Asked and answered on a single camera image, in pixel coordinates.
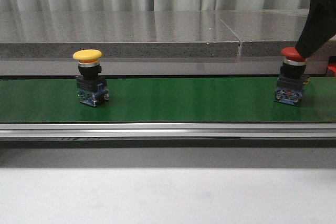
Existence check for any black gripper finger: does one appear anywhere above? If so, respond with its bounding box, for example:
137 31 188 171
295 0 335 58

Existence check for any red mushroom push button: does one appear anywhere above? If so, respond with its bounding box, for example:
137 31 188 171
274 47 309 106

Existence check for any yellow push button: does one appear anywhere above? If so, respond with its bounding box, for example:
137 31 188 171
73 49 109 107

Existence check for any red plastic tray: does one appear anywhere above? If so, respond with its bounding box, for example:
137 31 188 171
326 62 336 77

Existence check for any grey stone slab right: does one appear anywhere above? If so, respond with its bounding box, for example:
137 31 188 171
214 8 336 58

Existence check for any grey stone slab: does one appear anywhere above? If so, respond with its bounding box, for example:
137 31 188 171
214 8 336 58
1 11 239 60

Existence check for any grey stone slab left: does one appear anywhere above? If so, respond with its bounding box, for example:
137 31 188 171
1 11 239 60

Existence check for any green conveyor belt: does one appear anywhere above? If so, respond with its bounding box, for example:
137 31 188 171
1 77 335 123

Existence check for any white base panel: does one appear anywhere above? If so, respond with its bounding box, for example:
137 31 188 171
0 56 328 77

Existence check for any aluminium conveyor frame rail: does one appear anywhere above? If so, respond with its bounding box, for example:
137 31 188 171
1 122 335 139

